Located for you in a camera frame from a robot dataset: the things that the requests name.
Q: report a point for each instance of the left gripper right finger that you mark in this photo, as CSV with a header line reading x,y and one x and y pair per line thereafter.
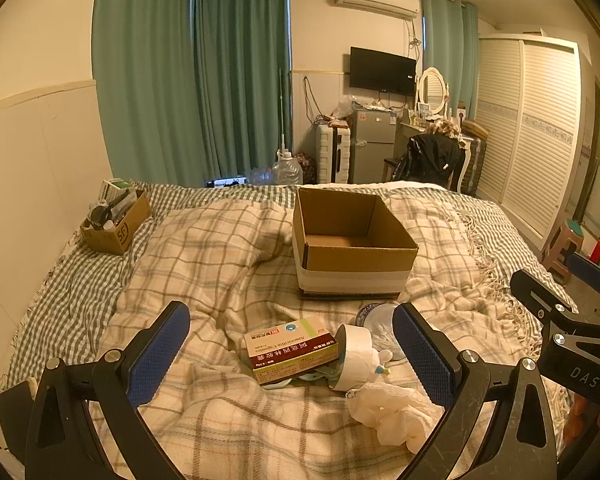
x,y
519,442

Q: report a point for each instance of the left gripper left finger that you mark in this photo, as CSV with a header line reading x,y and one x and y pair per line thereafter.
x,y
62,441

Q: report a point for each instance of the white tape roll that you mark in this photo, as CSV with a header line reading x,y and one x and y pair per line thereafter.
x,y
357,360

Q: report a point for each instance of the amoxicillin medicine box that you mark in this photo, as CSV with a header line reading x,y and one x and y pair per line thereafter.
x,y
290,349

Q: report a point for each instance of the red fire extinguisher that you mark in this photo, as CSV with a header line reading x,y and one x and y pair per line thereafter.
x,y
595,254

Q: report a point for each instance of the small plastic stool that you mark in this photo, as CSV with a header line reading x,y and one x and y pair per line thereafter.
x,y
566,240

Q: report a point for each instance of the green checked bed sheet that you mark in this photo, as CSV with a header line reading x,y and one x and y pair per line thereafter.
x,y
80,295

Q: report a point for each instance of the small SF cardboard box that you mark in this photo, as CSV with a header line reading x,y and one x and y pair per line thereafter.
x,y
112,221

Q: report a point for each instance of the beige plaid blanket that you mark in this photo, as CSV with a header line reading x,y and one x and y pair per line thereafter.
x,y
232,264

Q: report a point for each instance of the white louvered wardrobe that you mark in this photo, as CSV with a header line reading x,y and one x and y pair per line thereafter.
x,y
529,98

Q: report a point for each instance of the black jacket on chair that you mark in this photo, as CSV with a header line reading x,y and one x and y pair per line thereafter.
x,y
429,158

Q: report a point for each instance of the large open cardboard box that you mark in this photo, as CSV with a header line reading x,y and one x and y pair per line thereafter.
x,y
349,244

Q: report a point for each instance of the grey mini fridge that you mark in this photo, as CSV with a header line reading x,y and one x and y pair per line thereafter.
x,y
372,139

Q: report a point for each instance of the oval white vanity mirror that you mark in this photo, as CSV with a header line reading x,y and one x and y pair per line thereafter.
x,y
432,92

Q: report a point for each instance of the white suitcase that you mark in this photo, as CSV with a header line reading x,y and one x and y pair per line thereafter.
x,y
333,146

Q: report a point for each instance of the clear water jug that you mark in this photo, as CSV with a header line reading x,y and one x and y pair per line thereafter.
x,y
287,170

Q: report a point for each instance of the right green curtain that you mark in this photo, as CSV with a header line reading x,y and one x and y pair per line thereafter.
x,y
451,45

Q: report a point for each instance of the green curtain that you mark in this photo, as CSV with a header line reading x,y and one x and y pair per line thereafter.
x,y
451,45
192,90

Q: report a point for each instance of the left green curtain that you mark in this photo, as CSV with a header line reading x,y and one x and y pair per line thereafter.
x,y
192,90

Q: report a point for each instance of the black wall television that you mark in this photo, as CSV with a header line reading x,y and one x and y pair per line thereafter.
x,y
382,71

